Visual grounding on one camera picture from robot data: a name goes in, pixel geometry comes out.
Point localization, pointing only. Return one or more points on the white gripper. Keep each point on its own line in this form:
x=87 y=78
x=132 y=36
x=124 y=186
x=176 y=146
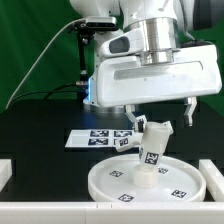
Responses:
x=124 y=81

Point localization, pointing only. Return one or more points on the white round table top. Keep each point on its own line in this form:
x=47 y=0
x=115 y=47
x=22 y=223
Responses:
x=124 y=179

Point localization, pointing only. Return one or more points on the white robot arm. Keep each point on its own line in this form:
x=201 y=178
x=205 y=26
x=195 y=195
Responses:
x=138 y=56

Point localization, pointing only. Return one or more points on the white cross-shaped table base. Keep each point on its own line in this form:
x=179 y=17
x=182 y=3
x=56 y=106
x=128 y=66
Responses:
x=131 y=141

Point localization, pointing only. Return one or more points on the white marker sheet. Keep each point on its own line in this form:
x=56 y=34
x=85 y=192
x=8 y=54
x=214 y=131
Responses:
x=95 y=138

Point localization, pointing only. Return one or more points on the white right barrier block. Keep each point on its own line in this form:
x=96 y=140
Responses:
x=214 y=179

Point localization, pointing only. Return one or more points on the white barrier block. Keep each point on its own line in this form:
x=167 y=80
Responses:
x=214 y=179
x=5 y=172

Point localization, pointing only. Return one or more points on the white left barrier block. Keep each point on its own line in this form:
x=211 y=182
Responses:
x=5 y=172

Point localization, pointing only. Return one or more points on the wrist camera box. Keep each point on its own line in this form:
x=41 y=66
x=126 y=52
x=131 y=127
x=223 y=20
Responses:
x=128 y=43

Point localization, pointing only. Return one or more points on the black camera on stand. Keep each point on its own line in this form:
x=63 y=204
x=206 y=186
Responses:
x=85 y=29

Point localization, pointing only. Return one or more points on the white front barrier rail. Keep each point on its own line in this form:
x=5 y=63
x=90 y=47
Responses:
x=111 y=213

